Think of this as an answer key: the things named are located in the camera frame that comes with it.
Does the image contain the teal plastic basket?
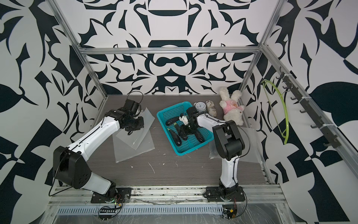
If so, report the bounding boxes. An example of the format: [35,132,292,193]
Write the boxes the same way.
[157,101,214,156]

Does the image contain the translucent zip-top bag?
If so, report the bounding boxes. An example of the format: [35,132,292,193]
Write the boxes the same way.
[209,127,260,163]
[113,132,155,163]
[116,107,156,150]

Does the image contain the dark eggplant three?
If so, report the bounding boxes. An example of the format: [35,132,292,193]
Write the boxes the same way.
[174,124,188,141]

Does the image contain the translucent zip-top bag top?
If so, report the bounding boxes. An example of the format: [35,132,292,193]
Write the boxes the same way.
[209,127,260,163]

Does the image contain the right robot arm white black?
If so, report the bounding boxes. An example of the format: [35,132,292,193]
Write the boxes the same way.
[181,106,245,197]

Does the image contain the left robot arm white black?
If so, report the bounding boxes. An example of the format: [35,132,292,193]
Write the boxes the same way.
[53,109,144,198]

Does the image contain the dark eggplant five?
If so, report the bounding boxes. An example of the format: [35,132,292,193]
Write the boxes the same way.
[194,130,205,143]

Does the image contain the dark eggplant one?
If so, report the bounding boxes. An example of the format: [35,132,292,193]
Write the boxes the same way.
[165,116,180,126]

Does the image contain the translucent zip-top bag bottom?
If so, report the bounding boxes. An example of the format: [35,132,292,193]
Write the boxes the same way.
[113,132,155,163]

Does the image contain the dark eggplant two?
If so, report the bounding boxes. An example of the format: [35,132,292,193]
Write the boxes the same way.
[168,129,182,147]

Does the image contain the small white round clock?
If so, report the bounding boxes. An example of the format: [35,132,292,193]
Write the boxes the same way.
[194,102,207,113]

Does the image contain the white plush bunny pink shirt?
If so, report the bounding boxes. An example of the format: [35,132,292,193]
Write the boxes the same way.
[219,87,245,126]

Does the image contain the green plastic hanger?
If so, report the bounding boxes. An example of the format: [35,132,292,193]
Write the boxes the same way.
[261,79,290,145]

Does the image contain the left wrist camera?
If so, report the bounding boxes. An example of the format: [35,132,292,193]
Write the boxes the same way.
[124,99,141,117]

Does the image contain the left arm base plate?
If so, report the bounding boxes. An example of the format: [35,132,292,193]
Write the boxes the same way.
[90,187,132,204]

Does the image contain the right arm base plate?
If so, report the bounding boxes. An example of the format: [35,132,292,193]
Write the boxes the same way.
[203,186,246,202]

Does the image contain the aluminium frame rail front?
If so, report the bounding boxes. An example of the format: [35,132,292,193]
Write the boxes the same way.
[47,184,287,207]

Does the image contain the black wall hook rack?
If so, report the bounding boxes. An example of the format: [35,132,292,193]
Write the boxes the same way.
[277,66,342,148]

